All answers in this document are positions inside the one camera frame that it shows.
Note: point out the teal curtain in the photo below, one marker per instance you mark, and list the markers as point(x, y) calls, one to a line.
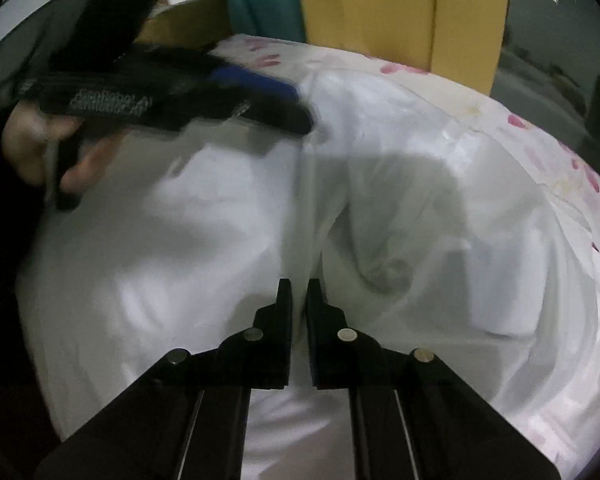
point(265, 0)

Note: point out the floral bed sheet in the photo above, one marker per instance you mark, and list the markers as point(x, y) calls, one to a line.
point(480, 105)

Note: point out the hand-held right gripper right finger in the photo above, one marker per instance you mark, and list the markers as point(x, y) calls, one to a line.
point(320, 345)

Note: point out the yellow curtain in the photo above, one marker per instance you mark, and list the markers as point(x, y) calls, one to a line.
point(380, 10)

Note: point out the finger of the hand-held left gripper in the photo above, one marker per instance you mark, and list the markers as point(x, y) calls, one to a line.
point(250, 80)
point(280, 115)

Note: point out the wooden bedside cabinet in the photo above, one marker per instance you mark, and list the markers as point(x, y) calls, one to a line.
point(190, 25)

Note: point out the white shirt with black collar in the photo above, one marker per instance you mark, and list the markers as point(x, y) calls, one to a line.
point(220, 240)

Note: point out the dark glass window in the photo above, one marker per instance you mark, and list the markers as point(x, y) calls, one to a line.
point(555, 35)

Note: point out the person's left hand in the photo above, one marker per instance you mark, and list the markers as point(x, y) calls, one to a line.
point(25, 140)

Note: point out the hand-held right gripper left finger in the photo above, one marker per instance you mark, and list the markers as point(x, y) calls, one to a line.
point(280, 340)

